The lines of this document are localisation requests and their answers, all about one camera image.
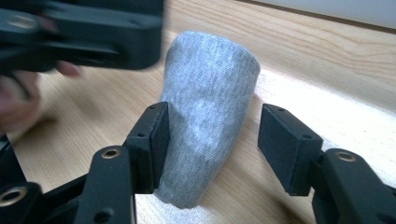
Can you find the grey sock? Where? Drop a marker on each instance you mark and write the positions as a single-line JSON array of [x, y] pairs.
[[208, 93]]

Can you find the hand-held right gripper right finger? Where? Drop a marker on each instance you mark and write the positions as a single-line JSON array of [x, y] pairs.
[[289, 149]]

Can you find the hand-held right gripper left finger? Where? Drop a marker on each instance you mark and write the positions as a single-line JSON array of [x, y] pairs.
[[146, 149]]

